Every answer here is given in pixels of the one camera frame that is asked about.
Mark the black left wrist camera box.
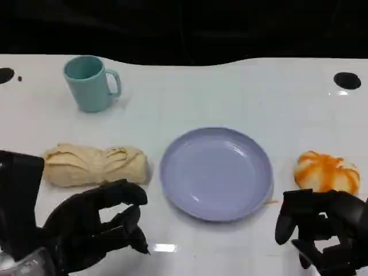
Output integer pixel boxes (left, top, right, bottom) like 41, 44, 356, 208
0, 150, 45, 261

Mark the beige towel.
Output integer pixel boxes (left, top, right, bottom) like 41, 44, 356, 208
43, 143, 150, 188

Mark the black round table grommet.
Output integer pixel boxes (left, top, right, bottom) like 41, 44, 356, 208
333, 72, 362, 90
0, 67, 16, 85

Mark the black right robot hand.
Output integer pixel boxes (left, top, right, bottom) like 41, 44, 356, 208
274, 188, 368, 276

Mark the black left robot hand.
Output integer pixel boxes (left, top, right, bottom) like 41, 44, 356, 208
37, 179, 151, 273

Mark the orange and white bread roll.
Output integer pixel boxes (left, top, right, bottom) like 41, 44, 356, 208
293, 150, 361, 194

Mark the pale green mug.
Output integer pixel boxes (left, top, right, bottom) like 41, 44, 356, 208
63, 55, 122, 113

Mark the lilac plate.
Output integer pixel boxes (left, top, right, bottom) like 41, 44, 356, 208
159, 126, 274, 223

